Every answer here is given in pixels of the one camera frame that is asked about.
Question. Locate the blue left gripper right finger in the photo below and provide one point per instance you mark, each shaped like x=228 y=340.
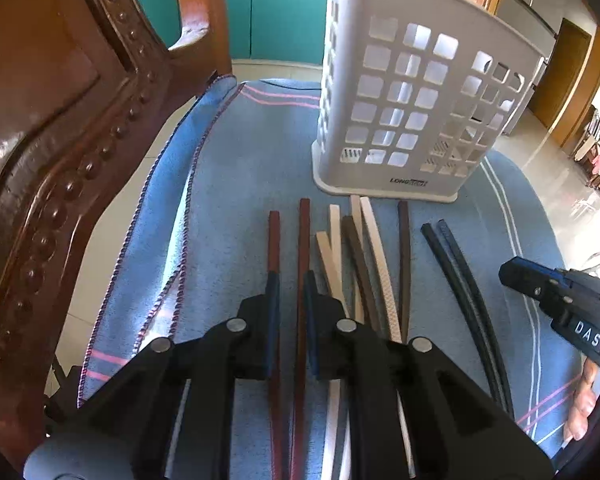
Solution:
x=312 y=324

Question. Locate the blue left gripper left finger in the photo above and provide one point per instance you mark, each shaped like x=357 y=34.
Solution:
x=270 y=324

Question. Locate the dark red chopstick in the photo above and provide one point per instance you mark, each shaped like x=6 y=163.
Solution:
x=276 y=417
x=298 y=442

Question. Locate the black chopstick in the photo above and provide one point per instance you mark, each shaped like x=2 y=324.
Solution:
x=451 y=272
x=483 y=317

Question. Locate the teal lower kitchen cabinets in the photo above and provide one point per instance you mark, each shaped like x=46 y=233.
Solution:
x=267 y=30

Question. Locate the right hand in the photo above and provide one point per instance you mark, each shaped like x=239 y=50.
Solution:
x=583 y=404

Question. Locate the dark brown chopstick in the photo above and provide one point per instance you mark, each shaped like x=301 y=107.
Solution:
x=365 y=372
x=405 y=267

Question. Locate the cream textured chopstick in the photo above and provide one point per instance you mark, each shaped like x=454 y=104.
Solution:
x=390 y=307

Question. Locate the blue striped cloth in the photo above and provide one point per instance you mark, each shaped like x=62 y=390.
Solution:
x=197 y=246

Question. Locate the brown wooden door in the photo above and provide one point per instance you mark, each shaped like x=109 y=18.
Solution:
x=568 y=56

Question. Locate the white plastic utensil basket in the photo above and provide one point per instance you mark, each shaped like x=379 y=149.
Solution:
x=414 y=94

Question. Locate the brown wooden chair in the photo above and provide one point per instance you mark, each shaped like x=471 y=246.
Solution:
x=85 y=86

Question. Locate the grey refrigerator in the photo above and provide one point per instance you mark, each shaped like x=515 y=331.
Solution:
x=538 y=21

